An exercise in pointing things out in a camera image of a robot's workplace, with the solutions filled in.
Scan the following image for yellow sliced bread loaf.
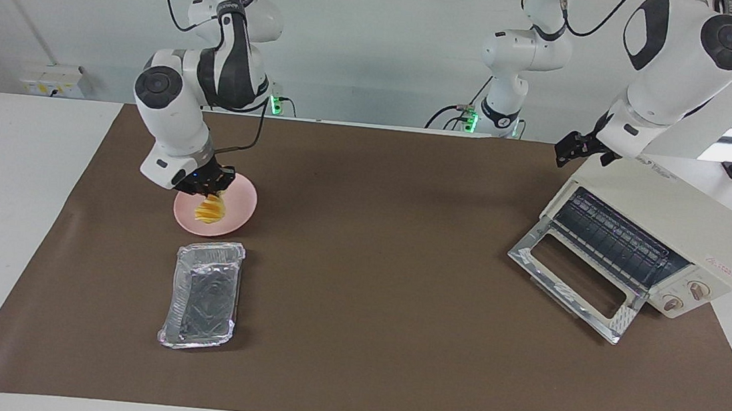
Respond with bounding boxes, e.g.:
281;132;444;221
193;192;229;227

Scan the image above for aluminium foil tray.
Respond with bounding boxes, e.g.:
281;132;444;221
156;235;247;356

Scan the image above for cream toaster oven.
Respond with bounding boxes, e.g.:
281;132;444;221
500;142;732;356

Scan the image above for large oven knob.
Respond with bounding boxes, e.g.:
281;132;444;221
686;279;713;303

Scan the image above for glass oven door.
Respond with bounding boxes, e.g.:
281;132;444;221
500;215;656;348

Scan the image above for pink round plate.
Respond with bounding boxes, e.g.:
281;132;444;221
171;170;261;243

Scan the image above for brown table mat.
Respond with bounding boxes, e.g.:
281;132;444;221
0;90;732;411

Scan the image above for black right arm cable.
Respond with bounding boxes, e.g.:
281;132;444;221
143;0;280;160

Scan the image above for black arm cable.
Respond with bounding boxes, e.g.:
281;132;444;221
517;0;636;43
143;0;280;160

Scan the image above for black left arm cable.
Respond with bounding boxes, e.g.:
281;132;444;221
517;0;636;43

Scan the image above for black left base cable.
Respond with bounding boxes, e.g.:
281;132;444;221
424;71;495;136

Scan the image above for white wall socket strip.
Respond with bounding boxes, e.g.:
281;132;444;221
17;60;88;100

